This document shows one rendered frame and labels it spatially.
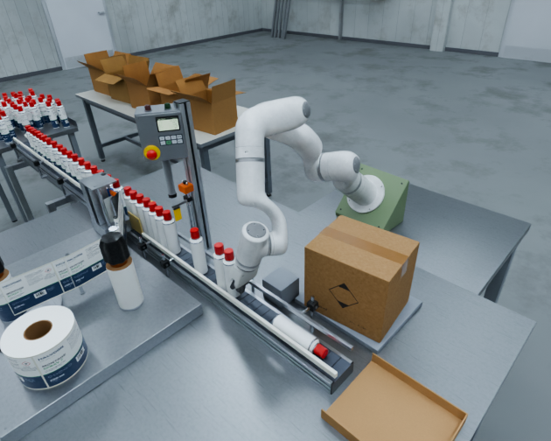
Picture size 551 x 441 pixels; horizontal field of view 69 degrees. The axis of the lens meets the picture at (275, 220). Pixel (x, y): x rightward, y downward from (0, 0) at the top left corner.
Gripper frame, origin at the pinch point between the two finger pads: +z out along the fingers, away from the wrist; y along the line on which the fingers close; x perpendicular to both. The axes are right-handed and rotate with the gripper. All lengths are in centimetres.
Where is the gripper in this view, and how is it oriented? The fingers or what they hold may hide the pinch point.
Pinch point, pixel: (240, 287)
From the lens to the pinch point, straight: 146.4
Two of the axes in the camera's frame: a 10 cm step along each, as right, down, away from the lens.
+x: 6.9, 6.2, -3.8
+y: -7.0, 4.1, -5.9
